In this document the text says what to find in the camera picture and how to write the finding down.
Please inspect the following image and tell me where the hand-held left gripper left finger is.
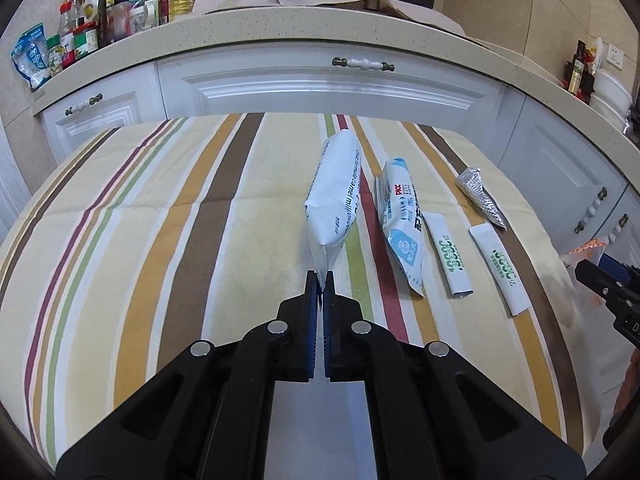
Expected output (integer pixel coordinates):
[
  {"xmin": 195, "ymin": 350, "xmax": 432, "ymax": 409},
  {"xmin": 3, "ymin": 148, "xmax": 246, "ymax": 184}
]
[{"xmin": 55, "ymin": 270, "xmax": 321, "ymax": 480}]

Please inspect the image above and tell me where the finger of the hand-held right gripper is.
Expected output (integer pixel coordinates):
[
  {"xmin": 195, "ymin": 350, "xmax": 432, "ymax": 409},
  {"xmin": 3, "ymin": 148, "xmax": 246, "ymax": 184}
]
[
  {"xmin": 599, "ymin": 253, "xmax": 640, "ymax": 303},
  {"xmin": 574, "ymin": 259, "xmax": 626, "ymax": 312}
]

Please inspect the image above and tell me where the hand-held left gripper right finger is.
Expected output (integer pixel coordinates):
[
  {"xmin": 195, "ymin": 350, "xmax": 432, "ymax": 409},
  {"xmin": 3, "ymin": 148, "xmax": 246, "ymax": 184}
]
[{"xmin": 322, "ymin": 270, "xmax": 587, "ymax": 480}]

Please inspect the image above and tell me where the clear bag with orange print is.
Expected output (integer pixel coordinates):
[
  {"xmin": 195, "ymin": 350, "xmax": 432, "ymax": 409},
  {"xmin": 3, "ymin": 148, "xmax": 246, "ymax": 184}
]
[{"xmin": 559, "ymin": 239, "xmax": 610, "ymax": 306}]

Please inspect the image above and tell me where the large white powder packet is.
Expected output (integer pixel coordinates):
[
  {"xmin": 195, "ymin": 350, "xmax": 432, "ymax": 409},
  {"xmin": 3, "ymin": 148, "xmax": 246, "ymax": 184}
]
[{"xmin": 304, "ymin": 129, "xmax": 362, "ymax": 294}]

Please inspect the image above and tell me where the person's right hand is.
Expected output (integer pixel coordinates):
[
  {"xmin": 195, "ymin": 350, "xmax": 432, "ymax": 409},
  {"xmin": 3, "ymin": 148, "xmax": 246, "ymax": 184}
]
[{"xmin": 619, "ymin": 350, "xmax": 640, "ymax": 413}]

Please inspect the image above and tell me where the white cabinet door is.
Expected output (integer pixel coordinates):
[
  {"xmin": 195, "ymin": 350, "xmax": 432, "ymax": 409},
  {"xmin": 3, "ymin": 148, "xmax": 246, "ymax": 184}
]
[
  {"xmin": 40, "ymin": 64, "xmax": 167, "ymax": 162},
  {"xmin": 560, "ymin": 182, "xmax": 640, "ymax": 266},
  {"xmin": 492, "ymin": 87, "xmax": 629, "ymax": 228}
]

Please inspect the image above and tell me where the white stick sachet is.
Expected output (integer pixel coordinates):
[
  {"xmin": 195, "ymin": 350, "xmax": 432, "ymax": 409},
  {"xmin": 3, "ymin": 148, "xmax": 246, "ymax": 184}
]
[
  {"xmin": 422, "ymin": 211, "xmax": 474, "ymax": 300},
  {"xmin": 468, "ymin": 224, "xmax": 530, "ymax": 317}
]

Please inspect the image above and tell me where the dark grey cloth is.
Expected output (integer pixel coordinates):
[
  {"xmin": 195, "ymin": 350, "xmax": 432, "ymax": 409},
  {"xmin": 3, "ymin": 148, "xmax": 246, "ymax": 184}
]
[{"xmin": 623, "ymin": 110, "xmax": 640, "ymax": 149}]

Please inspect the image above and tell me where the crumpled silver foil wrapper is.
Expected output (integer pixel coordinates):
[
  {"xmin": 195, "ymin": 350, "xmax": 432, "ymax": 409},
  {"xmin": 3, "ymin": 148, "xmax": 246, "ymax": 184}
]
[{"xmin": 454, "ymin": 166, "xmax": 508, "ymax": 233}]

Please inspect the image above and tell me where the blue and white packet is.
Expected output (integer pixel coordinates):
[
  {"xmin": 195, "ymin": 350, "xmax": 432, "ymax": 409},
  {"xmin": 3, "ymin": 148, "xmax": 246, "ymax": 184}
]
[{"xmin": 374, "ymin": 157, "xmax": 426, "ymax": 300}]

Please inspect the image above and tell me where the white lidded container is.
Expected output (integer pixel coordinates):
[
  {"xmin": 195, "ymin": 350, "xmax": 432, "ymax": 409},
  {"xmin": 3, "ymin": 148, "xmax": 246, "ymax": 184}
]
[
  {"xmin": 593, "ymin": 67, "xmax": 632, "ymax": 103},
  {"xmin": 590, "ymin": 94, "xmax": 632, "ymax": 122}
]

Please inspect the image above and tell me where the striped tablecloth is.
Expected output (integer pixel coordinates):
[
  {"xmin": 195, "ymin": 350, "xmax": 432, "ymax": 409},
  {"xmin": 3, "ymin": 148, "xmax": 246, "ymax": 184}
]
[{"xmin": 0, "ymin": 112, "xmax": 586, "ymax": 480}]

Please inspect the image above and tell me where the dark olive oil bottle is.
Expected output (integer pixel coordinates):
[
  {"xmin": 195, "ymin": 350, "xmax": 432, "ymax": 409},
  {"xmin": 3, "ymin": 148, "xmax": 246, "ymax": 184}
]
[{"xmin": 567, "ymin": 40, "xmax": 587, "ymax": 94}]

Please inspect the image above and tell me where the white drawer front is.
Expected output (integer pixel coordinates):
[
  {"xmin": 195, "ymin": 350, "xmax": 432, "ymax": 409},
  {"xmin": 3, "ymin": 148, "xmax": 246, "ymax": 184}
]
[{"xmin": 156, "ymin": 42, "xmax": 507, "ymax": 124}]

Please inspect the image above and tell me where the beige stove cover cloth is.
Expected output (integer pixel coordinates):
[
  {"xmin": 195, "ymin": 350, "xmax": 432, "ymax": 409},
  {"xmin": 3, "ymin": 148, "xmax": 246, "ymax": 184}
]
[{"xmin": 192, "ymin": 0, "xmax": 469, "ymax": 37}]

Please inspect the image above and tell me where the group of condiment bottles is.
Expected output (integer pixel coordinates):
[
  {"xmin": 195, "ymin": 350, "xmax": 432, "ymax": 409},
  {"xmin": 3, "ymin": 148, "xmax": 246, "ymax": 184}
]
[{"xmin": 45, "ymin": 0, "xmax": 173, "ymax": 74}]

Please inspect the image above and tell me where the blue and white pouch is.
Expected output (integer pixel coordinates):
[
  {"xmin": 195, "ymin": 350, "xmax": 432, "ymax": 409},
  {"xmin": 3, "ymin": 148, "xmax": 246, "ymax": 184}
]
[{"xmin": 11, "ymin": 22, "xmax": 54, "ymax": 92}]

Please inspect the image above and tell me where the cabinet door handle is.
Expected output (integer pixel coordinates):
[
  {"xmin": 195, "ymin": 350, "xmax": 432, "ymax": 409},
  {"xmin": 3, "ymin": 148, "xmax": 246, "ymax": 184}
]
[
  {"xmin": 63, "ymin": 93, "xmax": 104, "ymax": 116},
  {"xmin": 573, "ymin": 187, "xmax": 608, "ymax": 235},
  {"xmin": 607, "ymin": 213, "xmax": 630, "ymax": 242}
]

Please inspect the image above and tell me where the drawer handle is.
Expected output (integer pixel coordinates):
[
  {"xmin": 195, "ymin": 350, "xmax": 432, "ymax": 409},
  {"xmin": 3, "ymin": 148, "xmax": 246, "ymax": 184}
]
[{"xmin": 331, "ymin": 56, "xmax": 396, "ymax": 72}]

